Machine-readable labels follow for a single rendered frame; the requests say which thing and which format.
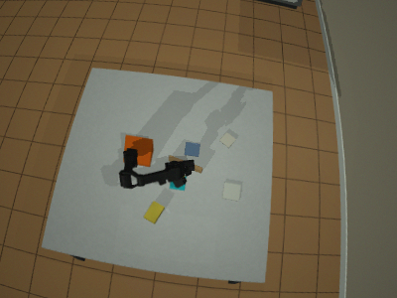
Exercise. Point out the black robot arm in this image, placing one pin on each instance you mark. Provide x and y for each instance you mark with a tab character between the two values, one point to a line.
174	171

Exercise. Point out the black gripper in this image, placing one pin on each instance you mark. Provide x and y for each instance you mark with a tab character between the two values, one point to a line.
164	182

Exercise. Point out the brown wooden beam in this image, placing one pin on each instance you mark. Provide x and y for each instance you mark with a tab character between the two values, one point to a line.
197	168

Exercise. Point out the olive yellow block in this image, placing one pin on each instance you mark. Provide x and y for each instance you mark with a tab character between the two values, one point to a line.
154	212

